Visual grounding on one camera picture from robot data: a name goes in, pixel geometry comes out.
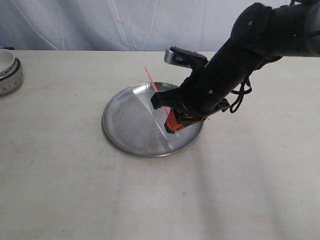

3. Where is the white fabric backdrop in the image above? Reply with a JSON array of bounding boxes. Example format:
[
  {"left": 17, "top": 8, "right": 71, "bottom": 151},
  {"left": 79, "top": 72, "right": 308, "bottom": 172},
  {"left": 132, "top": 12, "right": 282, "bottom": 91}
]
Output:
[{"left": 0, "top": 0, "right": 320, "bottom": 52}]

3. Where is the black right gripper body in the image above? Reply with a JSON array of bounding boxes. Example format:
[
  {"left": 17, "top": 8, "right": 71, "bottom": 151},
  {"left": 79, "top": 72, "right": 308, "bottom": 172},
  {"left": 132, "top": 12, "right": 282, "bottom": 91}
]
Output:
[{"left": 150, "top": 88, "right": 230, "bottom": 121}]

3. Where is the silver embossed metal bowl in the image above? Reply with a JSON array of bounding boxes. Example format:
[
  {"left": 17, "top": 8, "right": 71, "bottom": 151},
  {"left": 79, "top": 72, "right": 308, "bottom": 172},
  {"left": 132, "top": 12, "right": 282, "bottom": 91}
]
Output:
[{"left": 0, "top": 57, "right": 24, "bottom": 96}]

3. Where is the thin red plastic stick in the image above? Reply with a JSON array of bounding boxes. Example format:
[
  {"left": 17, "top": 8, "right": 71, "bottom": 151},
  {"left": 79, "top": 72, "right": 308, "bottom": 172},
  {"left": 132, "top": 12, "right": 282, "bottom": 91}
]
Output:
[{"left": 144, "top": 67, "right": 208, "bottom": 134}]

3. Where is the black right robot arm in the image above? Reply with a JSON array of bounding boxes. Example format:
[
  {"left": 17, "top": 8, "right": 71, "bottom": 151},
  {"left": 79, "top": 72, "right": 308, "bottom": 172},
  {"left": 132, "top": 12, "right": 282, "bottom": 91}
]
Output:
[{"left": 151, "top": 0, "right": 320, "bottom": 134}]

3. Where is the white ceramic bowl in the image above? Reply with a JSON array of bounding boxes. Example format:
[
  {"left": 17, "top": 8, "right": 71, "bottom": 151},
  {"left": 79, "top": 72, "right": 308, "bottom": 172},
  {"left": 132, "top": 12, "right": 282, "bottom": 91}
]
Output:
[{"left": 0, "top": 49, "right": 16, "bottom": 76}]

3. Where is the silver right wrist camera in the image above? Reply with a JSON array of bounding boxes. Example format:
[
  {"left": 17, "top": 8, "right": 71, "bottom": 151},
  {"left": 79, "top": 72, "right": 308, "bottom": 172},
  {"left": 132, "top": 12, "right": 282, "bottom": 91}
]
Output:
[{"left": 164, "top": 46, "right": 209, "bottom": 70}]

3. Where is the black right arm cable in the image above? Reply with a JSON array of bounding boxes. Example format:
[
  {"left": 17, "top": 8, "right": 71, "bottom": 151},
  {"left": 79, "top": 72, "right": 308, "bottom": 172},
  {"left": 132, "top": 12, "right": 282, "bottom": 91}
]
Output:
[{"left": 228, "top": 74, "right": 253, "bottom": 114}]

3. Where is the round steel plate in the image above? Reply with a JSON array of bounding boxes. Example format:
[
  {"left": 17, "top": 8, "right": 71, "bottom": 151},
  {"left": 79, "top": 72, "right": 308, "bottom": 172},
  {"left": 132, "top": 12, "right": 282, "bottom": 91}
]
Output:
[{"left": 101, "top": 82, "right": 204, "bottom": 158}]

